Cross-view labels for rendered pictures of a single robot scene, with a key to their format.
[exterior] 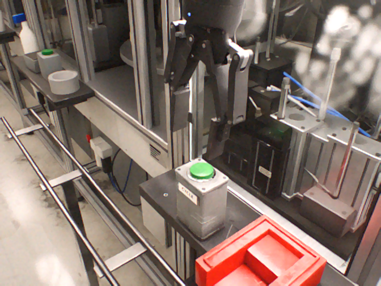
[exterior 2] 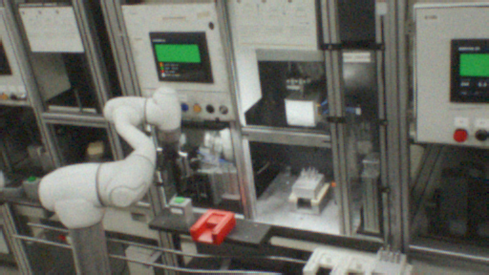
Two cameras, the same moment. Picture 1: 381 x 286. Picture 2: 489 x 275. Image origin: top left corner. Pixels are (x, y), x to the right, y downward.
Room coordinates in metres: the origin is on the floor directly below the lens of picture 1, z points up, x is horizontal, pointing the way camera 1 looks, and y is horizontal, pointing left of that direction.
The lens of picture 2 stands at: (-1.62, 0.47, 2.23)
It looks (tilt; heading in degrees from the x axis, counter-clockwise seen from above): 24 degrees down; 338
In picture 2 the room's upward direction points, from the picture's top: 8 degrees counter-clockwise
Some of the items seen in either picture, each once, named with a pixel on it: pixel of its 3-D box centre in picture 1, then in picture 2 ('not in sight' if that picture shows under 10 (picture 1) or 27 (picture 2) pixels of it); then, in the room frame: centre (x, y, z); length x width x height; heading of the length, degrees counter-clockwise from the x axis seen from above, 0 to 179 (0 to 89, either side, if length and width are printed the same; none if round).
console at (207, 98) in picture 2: not in sight; (193, 54); (0.55, -0.22, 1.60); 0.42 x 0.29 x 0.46; 39
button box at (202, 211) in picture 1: (204, 196); (182, 211); (0.47, -0.02, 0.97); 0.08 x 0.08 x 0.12; 39
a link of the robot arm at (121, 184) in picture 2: not in sight; (126, 183); (-0.05, 0.25, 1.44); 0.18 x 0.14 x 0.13; 151
